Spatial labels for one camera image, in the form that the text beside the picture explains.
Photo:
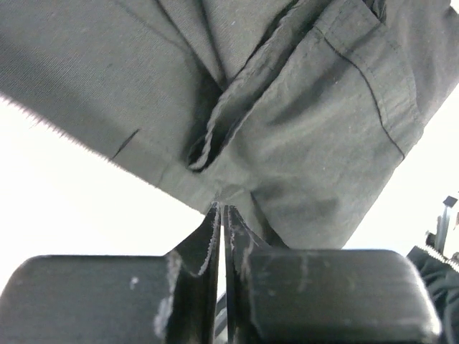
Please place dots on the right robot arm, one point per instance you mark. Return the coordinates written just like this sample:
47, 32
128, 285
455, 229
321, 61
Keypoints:
439, 271

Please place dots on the black long sleeve shirt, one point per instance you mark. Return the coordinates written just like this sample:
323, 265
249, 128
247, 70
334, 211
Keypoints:
295, 112

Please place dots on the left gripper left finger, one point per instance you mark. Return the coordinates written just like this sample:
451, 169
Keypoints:
117, 299

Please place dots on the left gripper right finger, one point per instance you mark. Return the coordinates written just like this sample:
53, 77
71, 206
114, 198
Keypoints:
281, 295

